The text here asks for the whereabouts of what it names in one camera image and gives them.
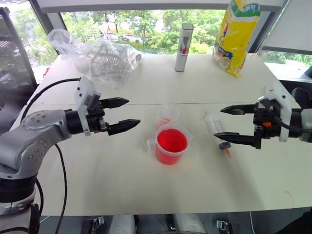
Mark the dark grey rounded object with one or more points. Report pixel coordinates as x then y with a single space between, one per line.
302 97

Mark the silver metal latch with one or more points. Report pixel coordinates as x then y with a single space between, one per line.
223 225
96 222

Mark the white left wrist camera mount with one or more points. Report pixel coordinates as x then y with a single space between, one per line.
83 97

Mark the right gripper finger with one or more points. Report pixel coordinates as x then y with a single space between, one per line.
240 109
239 138

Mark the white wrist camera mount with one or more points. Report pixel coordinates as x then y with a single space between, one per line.
285 107
83 97

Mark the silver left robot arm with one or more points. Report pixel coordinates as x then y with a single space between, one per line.
29 136

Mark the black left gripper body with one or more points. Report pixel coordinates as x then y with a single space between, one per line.
95 117

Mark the measuring cup with red liquid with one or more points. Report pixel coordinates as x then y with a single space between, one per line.
171 146

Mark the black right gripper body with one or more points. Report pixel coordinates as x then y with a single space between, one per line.
267 117

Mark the small clear plastic cup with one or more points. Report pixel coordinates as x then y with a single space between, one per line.
168 113

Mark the small red object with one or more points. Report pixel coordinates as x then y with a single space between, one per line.
46 72

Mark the clear crumpled plastic bag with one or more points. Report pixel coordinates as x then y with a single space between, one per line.
61 41

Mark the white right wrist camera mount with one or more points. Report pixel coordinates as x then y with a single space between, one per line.
285 107

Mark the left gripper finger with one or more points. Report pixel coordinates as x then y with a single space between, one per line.
124 125
114 102

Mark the black metal rack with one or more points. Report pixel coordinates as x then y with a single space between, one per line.
14 48

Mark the yellow printed packet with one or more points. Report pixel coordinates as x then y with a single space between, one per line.
231 44

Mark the white cylindrical tube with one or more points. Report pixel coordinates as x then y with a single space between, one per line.
181 61

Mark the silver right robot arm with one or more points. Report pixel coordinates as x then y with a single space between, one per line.
306 122

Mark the clear syringe with orange tip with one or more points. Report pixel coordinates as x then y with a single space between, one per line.
213 123

